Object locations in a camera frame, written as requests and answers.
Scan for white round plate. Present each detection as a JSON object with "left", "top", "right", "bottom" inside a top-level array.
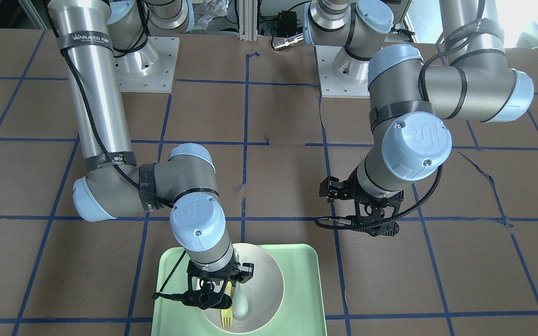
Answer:
[{"left": 198, "top": 243, "right": 285, "bottom": 336}]

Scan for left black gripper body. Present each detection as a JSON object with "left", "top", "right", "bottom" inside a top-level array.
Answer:
[{"left": 319, "top": 176, "right": 404, "bottom": 237}]

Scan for light green plastic spoon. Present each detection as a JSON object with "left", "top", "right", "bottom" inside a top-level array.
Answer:
[{"left": 232, "top": 252, "right": 249, "bottom": 321}]

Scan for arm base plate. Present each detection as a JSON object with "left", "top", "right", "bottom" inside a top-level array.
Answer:
[
  {"left": 115, "top": 36, "right": 180, "bottom": 93},
  {"left": 316, "top": 45, "right": 370, "bottom": 98}
]

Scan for aluminium frame post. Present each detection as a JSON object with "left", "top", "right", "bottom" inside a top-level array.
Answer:
[{"left": 236, "top": 0, "right": 259, "bottom": 43}]

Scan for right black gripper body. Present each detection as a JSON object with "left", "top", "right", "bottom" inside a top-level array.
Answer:
[{"left": 182, "top": 261, "right": 255, "bottom": 310}]

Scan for black power adapter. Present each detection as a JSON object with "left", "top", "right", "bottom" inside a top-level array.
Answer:
[{"left": 275, "top": 11, "right": 297, "bottom": 35}]

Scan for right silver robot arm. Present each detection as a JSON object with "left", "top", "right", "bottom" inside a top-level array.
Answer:
[{"left": 43, "top": 0, "right": 254, "bottom": 310}]

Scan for yellow plastic fork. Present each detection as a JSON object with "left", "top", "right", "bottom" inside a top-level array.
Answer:
[{"left": 220, "top": 281, "right": 234, "bottom": 329}]

